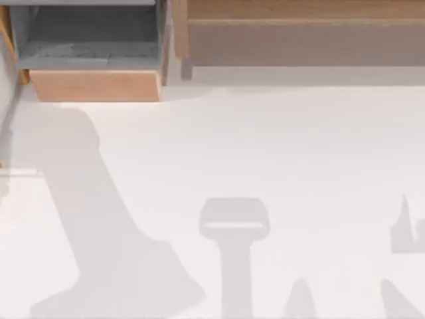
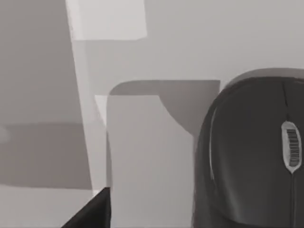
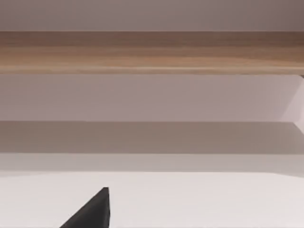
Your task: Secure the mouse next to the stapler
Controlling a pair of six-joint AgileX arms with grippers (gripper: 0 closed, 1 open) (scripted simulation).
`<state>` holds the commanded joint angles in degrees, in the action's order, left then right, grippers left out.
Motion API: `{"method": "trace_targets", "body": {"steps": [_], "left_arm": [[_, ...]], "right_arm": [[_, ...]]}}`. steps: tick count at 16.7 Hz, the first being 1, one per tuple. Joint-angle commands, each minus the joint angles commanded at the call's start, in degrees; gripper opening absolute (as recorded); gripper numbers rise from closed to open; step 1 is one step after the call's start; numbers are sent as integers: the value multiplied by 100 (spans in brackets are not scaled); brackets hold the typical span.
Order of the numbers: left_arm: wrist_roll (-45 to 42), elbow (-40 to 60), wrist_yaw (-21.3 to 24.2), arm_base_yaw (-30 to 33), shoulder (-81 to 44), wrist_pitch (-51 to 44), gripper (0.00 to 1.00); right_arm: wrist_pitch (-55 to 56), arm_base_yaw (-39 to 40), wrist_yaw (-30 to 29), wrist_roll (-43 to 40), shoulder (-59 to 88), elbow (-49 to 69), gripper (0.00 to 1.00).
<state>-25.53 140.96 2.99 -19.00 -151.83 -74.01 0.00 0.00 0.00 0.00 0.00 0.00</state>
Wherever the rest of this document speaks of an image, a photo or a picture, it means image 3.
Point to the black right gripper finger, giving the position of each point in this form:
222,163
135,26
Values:
95,211

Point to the wooden shelf board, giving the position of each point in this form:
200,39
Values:
152,52

